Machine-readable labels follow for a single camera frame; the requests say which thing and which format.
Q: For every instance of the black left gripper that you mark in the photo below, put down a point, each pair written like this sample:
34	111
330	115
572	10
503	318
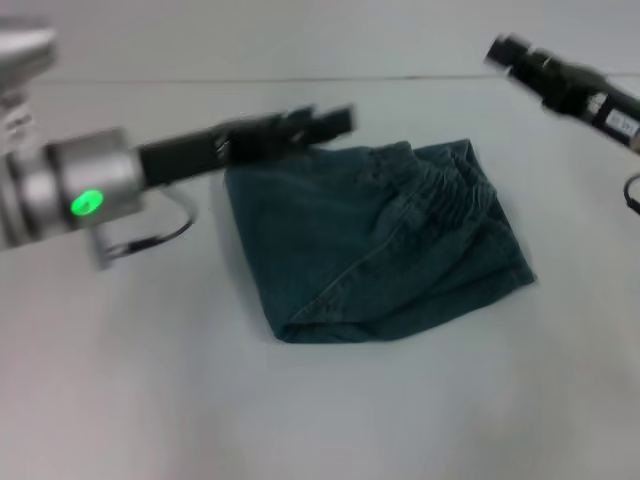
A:
190	152

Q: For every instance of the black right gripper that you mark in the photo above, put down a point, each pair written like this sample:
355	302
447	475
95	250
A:
585	95

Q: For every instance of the blue denim shorts with embroidery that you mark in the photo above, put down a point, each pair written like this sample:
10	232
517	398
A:
350	240

